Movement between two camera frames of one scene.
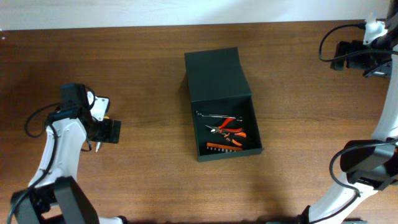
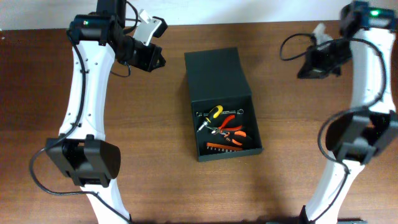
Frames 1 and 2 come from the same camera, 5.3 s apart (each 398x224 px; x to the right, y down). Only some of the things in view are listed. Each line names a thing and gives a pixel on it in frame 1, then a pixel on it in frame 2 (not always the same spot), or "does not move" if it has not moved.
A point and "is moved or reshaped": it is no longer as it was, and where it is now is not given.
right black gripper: (351, 47) to (310, 69)
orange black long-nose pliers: (229, 135) does not move
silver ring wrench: (239, 118) is moved or reshaped
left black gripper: (115, 130) to (150, 65)
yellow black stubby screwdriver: (104, 132) is moved or reshaped
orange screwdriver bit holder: (222, 147) does not move
